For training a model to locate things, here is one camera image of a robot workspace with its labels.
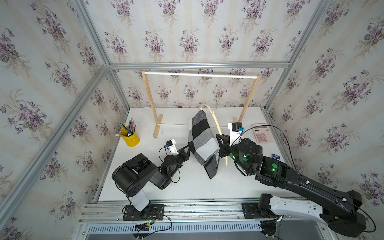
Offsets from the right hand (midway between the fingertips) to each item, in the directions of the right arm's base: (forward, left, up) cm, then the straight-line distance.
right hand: (219, 135), depth 64 cm
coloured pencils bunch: (+19, +51, -20) cm, 57 cm away
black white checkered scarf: (+5, +6, -13) cm, 16 cm away
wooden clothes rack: (+30, -19, -23) cm, 42 cm away
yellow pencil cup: (+12, +51, -26) cm, 58 cm away
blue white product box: (+7, -41, -33) cm, 53 cm away
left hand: (+5, +11, -21) cm, 24 cm away
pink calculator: (+23, -36, -31) cm, 53 cm away
